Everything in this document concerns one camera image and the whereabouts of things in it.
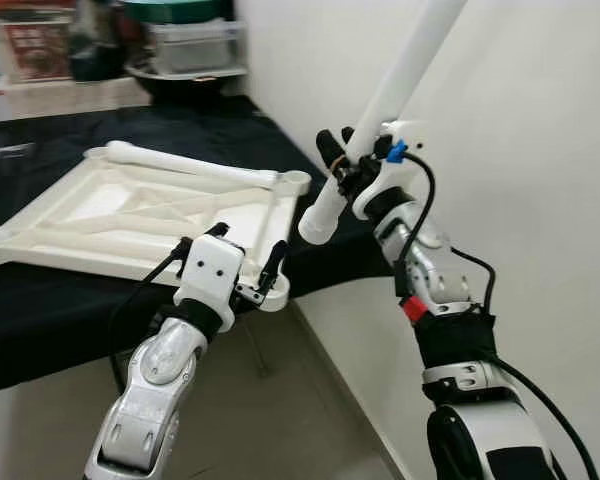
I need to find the white plastic children table top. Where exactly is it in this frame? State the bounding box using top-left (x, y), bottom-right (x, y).
top-left (0, 140), bottom-right (313, 313)

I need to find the clear plastic storage box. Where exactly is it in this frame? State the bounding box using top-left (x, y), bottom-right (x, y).
top-left (145, 20), bottom-right (249, 76)

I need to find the black table cloth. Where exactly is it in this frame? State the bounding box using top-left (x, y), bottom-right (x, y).
top-left (0, 95), bottom-right (401, 396)

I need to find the black plastic bag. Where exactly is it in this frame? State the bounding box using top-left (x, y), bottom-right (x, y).
top-left (68, 0), bottom-right (131, 83)

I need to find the clear tape strip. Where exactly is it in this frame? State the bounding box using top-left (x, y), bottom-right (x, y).
top-left (0, 143), bottom-right (36, 161)

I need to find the red printed box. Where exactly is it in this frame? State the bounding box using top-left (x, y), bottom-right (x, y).
top-left (0, 10), bottom-right (76, 86)

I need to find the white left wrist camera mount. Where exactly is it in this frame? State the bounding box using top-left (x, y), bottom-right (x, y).
top-left (175, 235), bottom-right (247, 326)

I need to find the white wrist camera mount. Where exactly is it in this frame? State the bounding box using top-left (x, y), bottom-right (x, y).
top-left (352, 120), bottom-right (431, 221)
top-left (175, 235), bottom-right (247, 326)

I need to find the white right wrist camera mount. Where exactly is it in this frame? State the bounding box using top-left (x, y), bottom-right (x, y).
top-left (352, 120), bottom-right (431, 221)

